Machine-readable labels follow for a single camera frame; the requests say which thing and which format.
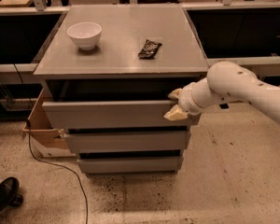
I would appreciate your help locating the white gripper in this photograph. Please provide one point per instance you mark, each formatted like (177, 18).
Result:
(186, 98)

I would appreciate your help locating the grey top drawer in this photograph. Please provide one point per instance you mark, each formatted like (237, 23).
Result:
(112, 114)

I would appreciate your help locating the grey drawer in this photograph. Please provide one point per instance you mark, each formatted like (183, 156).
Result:
(130, 165)
(112, 114)
(125, 142)

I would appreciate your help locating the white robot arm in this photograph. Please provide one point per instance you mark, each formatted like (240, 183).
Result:
(225, 82)

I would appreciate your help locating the grey middle drawer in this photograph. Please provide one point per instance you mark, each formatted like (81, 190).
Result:
(125, 142)

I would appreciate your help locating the grey bottom drawer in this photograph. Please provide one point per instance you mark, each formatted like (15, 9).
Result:
(130, 165)

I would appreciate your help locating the grey drawer cabinet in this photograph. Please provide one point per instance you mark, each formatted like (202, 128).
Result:
(112, 70)

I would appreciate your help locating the dark snack wrapper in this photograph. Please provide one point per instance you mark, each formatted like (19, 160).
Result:
(149, 50)

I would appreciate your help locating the white ceramic bowl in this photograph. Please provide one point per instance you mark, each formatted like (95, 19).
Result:
(85, 35)

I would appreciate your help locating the cardboard box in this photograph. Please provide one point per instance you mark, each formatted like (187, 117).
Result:
(39, 127)

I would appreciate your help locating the black shoe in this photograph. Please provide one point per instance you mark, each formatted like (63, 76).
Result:
(9, 193)

